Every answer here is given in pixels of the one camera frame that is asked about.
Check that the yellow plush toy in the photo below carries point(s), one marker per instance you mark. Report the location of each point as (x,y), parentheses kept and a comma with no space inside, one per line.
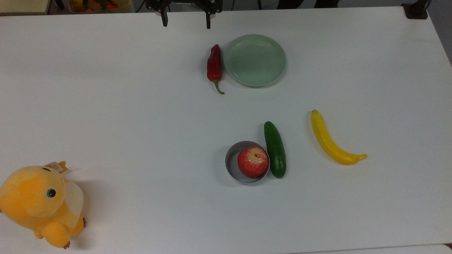
(31,204)

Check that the dark brown clamp block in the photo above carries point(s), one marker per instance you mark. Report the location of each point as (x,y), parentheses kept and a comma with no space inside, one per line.
(416,10)

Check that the red chili pepper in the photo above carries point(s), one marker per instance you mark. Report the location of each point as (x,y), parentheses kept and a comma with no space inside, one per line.
(214,65)

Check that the pale green plate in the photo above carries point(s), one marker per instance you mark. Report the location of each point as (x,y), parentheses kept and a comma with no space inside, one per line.
(255,60)

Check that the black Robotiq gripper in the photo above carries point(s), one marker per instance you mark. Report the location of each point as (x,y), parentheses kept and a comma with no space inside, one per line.
(183,2)

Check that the red apple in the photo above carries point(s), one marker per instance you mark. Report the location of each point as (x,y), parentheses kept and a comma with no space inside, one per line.
(253,161)

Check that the green cucumber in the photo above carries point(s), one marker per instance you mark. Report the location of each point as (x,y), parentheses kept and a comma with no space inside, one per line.
(275,150)

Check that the clear bin with toy food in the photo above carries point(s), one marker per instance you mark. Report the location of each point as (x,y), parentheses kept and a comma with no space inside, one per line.
(100,5)

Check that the beige side table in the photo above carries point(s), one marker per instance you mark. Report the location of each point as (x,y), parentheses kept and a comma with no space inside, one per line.
(23,5)

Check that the paper tag on plush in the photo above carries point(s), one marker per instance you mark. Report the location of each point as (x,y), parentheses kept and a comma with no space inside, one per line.
(54,165)

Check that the yellow banana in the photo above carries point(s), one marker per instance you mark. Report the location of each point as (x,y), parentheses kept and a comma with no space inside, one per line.
(328,141)

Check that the grey round bowl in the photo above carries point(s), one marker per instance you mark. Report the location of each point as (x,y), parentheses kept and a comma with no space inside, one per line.
(231,163)

